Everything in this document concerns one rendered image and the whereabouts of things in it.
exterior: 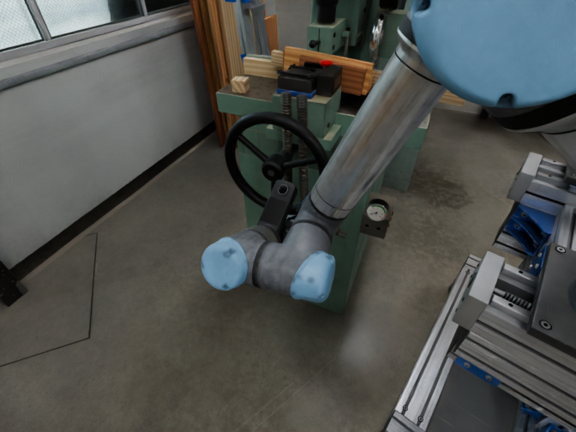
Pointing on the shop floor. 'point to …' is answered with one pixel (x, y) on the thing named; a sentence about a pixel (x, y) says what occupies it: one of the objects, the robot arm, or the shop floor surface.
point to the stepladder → (251, 27)
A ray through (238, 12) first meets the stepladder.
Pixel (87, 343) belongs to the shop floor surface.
